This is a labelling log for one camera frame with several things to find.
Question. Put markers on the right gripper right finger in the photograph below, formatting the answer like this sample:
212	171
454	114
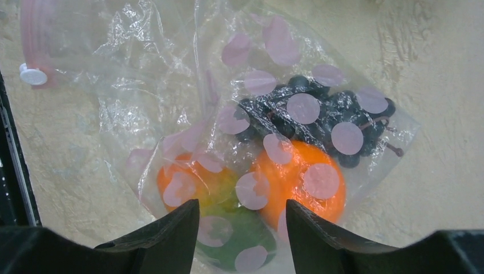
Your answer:
320	246

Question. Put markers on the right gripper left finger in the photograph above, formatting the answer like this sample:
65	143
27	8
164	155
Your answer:
166	245

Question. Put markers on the clear zip top bag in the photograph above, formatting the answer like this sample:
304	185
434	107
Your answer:
168	75

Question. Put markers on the orange fake orange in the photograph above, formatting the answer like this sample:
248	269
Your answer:
311	178

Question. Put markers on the dark fake grape bunch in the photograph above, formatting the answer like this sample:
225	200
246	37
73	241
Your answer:
268	114

